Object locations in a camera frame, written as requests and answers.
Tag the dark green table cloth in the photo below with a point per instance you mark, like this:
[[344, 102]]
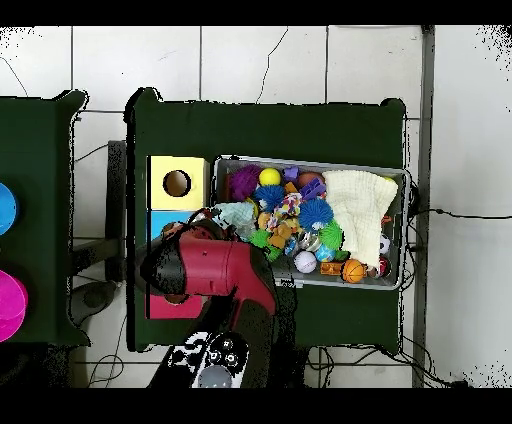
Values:
[[260, 128], [36, 180]]

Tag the yellow smooth ball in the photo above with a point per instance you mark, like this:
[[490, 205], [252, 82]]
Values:
[[270, 176]]

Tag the green rubber koosh ball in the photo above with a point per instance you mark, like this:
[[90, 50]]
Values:
[[260, 239], [331, 235]]

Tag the blue rubber koosh ball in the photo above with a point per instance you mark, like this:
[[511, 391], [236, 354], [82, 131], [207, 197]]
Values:
[[316, 212], [268, 196]]

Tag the wooden box with three holes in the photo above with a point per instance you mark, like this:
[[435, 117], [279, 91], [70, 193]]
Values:
[[178, 192]]

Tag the magenta round disc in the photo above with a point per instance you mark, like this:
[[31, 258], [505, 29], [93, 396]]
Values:
[[10, 306]]

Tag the blue round disc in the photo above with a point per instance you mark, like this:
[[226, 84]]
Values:
[[6, 208]]

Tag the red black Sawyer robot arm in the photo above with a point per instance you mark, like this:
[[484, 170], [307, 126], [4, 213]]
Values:
[[216, 268]]

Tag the white toy baseball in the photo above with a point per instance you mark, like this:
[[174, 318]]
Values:
[[305, 262]]

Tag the cream waffle cloth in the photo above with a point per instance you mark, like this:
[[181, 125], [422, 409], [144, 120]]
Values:
[[360, 208]]

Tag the orange toy basketball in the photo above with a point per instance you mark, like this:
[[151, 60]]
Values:
[[353, 271]]

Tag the purple spiky ball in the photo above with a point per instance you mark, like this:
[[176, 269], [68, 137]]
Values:
[[244, 182]]

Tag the clear mesh bin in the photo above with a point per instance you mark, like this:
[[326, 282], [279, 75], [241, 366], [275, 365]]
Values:
[[394, 276]]

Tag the mint green waffle cloth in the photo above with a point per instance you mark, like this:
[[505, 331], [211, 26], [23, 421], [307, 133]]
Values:
[[238, 216]]

